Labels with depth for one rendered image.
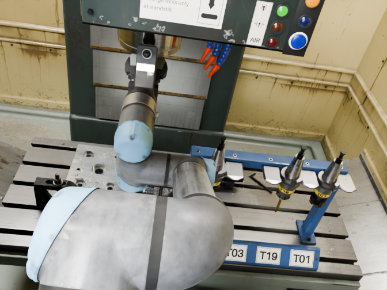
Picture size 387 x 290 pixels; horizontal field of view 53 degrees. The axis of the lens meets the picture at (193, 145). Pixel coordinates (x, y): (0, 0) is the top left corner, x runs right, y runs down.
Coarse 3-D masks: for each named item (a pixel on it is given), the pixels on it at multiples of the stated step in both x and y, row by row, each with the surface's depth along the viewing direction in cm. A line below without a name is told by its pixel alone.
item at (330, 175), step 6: (336, 162) 106; (342, 162) 107; (330, 168) 108; (336, 168) 107; (324, 174) 110; (330, 174) 108; (336, 174) 108; (324, 180) 110; (330, 180) 109; (336, 180) 110
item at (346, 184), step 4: (340, 176) 114; (344, 176) 114; (348, 176) 115; (340, 180) 113; (344, 180) 113; (348, 180) 113; (352, 180) 114; (340, 184) 111; (344, 184) 112; (348, 184) 112; (352, 184) 112; (340, 188) 110; (344, 188) 110; (348, 188) 111; (352, 188) 111; (348, 192) 110
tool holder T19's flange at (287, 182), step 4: (284, 168) 112; (280, 172) 111; (280, 176) 110; (284, 176) 109; (300, 176) 110; (284, 180) 109; (288, 180) 108; (292, 180) 109; (296, 180) 109; (300, 180) 109; (284, 184) 110; (288, 184) 109; (292, 184) 110; (296, 184) 109
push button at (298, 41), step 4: (296, 36) 74; (300, 36) 74; (304, 36) 74; (292, 40) 75; (296, 40) 75; (300, 40) 75; (304, 40) 75; (292, 44) 75; (296, 44) 75; (300, 44) 75; (304, 44) 75; (296, 48) 76; (300, 48) 76
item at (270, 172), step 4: (264, 168) 112; (268, 168) 112; (272, 168) 112; (276, 168) 113; (264, 172) 111; (268, 172) 111; (272, 172) 111; (276, 172) 111; (264, 176) 109; (268, 176) 109; (272, 176) 110; (276, 176) 110; (264, 180) 109; (268, 180) 108; (272, 180) 108; (276, 180) 109; (280, 180) 109; (272, 184) 108; (276, 184) 108
